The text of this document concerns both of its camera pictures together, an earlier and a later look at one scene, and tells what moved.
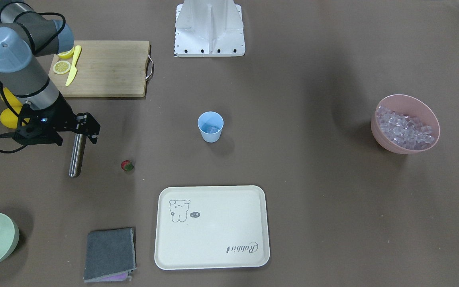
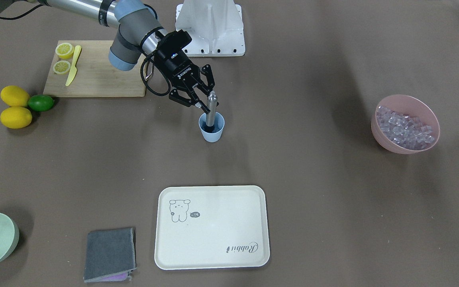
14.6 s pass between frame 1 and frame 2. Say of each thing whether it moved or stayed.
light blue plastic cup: stayed
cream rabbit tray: stayed
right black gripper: moved
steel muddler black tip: moved
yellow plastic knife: stayed
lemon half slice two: stayed
